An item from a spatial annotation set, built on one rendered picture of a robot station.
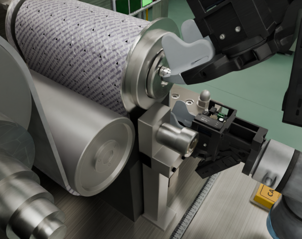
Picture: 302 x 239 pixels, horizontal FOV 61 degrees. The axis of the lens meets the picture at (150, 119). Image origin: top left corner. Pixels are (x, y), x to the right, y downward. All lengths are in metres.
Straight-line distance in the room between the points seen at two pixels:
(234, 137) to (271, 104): 2.06
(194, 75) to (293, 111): 0.10
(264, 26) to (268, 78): 2.60
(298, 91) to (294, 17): 0.06
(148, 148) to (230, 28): 0.22
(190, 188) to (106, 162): 0.33
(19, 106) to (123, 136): 0.18
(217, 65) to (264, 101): 2.26
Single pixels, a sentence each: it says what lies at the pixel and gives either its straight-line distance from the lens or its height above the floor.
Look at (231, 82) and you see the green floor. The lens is 2.63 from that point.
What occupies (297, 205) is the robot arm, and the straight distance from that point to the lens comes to 0.48.
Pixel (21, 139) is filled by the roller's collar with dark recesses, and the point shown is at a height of 1.34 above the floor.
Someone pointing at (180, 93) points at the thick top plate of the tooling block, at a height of 1.03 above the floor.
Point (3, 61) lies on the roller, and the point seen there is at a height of 1.36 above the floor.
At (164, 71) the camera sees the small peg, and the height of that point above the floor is 1.27.
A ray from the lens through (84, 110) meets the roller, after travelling 0.34.
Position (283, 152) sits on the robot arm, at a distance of 0.45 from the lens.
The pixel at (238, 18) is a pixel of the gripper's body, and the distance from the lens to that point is 0.24.
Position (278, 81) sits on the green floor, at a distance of 2.82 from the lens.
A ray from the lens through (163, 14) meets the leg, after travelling 1.33.
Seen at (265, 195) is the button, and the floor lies 0.92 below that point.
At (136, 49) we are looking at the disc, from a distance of 0.32.
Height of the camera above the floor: 1.45
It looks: 44 degrees down
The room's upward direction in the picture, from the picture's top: straight up
